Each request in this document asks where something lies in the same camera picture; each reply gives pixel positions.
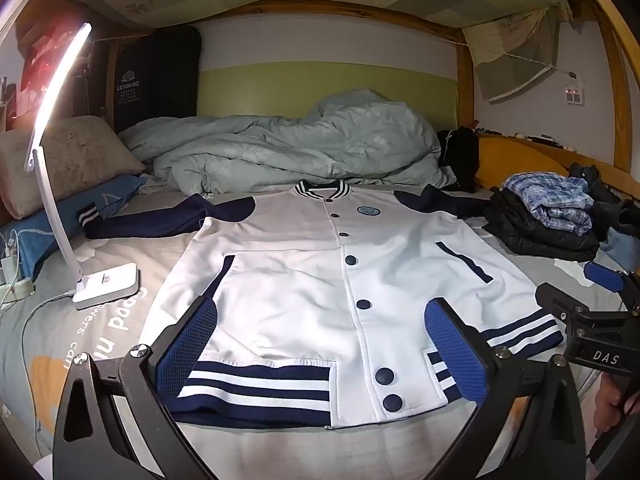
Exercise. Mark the white power strip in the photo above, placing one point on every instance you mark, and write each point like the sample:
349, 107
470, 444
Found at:
20, 287

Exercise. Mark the blue pillow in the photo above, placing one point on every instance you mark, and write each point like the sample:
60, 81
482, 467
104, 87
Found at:
100, 200

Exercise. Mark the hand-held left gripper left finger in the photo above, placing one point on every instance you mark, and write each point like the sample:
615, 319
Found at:
185, 345

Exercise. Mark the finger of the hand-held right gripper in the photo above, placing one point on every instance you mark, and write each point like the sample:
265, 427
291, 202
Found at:
560, 300
602, 275

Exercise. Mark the blue plaid shirt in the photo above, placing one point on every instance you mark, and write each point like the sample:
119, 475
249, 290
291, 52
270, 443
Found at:
550, 200

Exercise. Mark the grey-blue cloth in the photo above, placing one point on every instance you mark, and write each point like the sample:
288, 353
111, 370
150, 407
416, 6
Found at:
617, 250

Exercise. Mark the black hanging bag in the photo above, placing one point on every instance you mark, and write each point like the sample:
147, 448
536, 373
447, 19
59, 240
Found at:
155, 80

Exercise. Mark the pale green duvet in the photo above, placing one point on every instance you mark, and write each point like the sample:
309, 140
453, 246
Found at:
300, 145

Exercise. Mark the black puffer jacket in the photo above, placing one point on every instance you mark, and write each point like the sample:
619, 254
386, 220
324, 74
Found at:
520, 232

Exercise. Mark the white and navy varsity jacket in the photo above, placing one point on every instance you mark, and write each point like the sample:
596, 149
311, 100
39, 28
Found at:
300, 260

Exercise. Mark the wooden bed frame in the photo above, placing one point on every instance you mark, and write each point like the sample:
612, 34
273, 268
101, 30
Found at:
465, 85

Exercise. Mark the white wall socket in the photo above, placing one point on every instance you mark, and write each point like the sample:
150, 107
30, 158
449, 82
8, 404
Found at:
573, 94

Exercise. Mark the small white cloth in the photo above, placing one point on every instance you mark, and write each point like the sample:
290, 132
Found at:
570, 267

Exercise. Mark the beige pillow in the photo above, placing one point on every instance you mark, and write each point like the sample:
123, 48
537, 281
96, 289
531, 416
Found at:
65, 160

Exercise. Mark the dark clothes pile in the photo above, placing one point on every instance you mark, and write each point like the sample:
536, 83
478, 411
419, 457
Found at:
605, 195

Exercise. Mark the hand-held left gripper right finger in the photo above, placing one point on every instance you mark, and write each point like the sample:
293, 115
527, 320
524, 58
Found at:
455, 355

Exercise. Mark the red printed poster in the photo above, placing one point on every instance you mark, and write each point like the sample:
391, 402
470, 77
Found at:
45, 65

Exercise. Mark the pale hanging curtain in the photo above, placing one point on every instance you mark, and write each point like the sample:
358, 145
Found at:
510, 35

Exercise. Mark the person's right hand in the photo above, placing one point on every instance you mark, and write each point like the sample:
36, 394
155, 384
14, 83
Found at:
607, 405

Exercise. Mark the white desk lamp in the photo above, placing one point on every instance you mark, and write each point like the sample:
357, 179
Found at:
107, 285

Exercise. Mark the black clothes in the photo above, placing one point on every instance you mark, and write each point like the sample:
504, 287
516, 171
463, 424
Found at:
460, 155

